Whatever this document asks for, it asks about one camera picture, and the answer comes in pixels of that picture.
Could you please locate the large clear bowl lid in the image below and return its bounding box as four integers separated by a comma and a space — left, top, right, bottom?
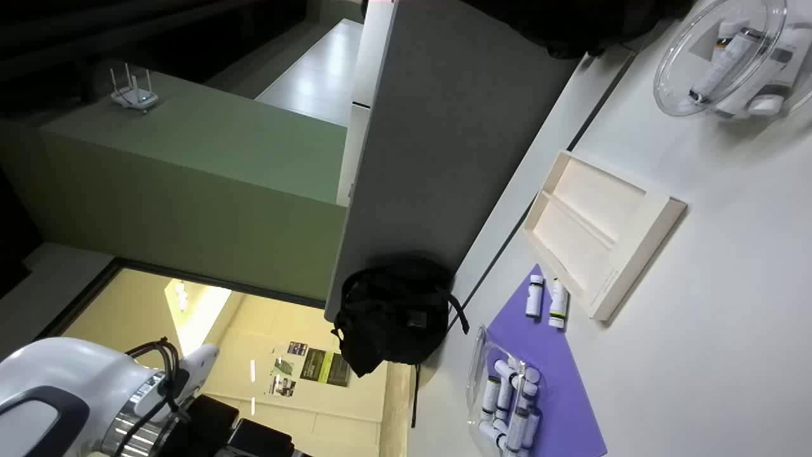
653, 0, 789, 119

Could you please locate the large clear bowl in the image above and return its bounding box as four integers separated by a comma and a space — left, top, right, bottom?
709, 0, 812, 123

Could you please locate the black backpack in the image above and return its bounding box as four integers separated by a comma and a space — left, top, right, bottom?
331, 253, 471, 430

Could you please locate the small clear plastic container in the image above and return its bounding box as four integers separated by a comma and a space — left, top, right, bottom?
468, 343, 544, 457

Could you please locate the heap of white bottles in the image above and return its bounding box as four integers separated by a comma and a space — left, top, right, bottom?
478, 358, 542, 457

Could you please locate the white wifi router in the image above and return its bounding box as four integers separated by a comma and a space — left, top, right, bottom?
109, 62, 160, 114

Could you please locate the white bottle black cap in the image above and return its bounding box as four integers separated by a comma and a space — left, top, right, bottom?
525, 274, 546, 319

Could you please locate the purple mat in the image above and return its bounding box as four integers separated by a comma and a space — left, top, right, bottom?
485, 264, 608, 457

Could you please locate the grey partition panel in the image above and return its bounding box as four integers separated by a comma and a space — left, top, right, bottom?
324, 0, 582, 322

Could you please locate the white bottle green band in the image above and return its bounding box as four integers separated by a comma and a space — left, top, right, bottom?
548, 277, 570, 329

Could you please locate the cream wooden tray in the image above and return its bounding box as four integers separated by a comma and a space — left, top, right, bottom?
522, 150, 688, 322

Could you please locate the heap of white tubes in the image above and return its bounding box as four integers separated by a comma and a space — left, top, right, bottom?
688, 19, 803, 117

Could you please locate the row of wall posters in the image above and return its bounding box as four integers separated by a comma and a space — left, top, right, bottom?
269, 341, 352, 399

